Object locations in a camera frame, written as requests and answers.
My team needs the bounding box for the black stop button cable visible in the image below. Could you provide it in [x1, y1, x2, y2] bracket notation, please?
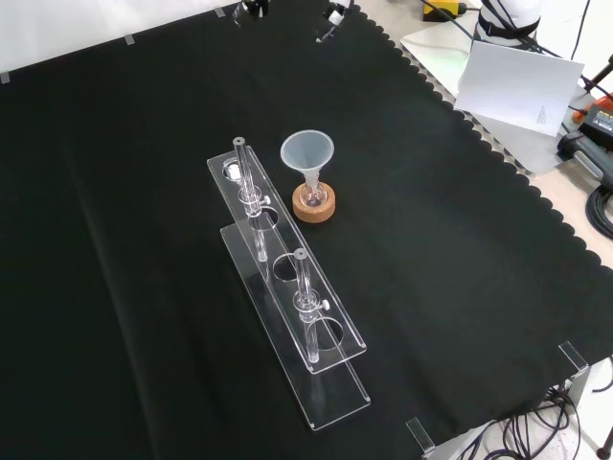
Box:
[423, 0, 569, 58]

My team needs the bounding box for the yellow stop button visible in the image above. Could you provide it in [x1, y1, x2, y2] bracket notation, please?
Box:
[420, 0, 468, 22]

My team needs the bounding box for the orange and black power tool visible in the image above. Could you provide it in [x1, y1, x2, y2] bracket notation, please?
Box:
[557, 90, 613, 193]

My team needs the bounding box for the coiled black cable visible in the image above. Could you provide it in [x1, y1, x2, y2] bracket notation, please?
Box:
[585, 184, 613, 242]

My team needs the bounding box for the black bench cloth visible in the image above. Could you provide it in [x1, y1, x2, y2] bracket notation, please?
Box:
[0, 2, 613, 460]

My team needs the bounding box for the white paper sheet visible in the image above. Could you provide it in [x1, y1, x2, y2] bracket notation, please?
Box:
[453, 40, 586, 138]

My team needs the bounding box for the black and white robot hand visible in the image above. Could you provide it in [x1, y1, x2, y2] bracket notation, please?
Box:
[327, 0, 359, 27]

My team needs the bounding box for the clear acrylic funnel stand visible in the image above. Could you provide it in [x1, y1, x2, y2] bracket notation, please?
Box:
[206, 137, 373, 432]

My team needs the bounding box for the pale board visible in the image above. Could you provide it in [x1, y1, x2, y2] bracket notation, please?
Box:
[399, 18, 570, 176]

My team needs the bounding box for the translucent plastic funnel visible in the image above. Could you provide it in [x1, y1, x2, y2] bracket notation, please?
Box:
[280, 131, 335, 191]

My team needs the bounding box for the small round-bottom glass flask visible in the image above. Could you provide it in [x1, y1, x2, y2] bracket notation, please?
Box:
[300, 174, 328, 208]

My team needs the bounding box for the cork ring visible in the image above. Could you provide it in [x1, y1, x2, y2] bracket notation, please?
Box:
[291, 184, 338, 223]

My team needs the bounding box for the black floor cable bundle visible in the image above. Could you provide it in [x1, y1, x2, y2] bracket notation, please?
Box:
[471, 382, 613, 460]

